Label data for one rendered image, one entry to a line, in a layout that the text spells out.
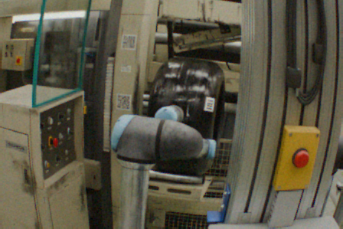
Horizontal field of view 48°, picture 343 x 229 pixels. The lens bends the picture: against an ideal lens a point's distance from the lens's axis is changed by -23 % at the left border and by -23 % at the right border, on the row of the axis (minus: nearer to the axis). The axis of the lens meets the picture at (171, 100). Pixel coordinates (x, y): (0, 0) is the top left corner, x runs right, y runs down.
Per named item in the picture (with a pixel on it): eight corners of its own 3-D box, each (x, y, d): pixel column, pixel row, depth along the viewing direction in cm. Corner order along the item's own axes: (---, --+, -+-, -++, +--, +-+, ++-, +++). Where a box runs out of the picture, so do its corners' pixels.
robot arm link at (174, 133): (204, 122, 130) (217, 135, 178) (163, 117, 132) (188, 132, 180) (197, 164, 129) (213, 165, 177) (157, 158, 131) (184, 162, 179)
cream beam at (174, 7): (160, 18, 247) (162, -5, 245) (171, 19, 271) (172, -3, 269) (269, 33, 235) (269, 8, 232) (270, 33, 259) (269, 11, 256)
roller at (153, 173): (135, 170, 233) (133, 176, 229) (135, 164, 230) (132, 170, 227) (205, 180, 226) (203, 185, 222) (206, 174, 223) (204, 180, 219)
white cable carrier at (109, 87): (102, 150, 239) (107, 57, 231) (106, 148, 244) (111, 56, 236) (110, 152, 238) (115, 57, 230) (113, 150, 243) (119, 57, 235)
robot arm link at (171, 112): (151, 130, 172) (154, 106, 171) (159, 127, 183) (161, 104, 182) (174, 133, 170) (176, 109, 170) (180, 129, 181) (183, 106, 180)
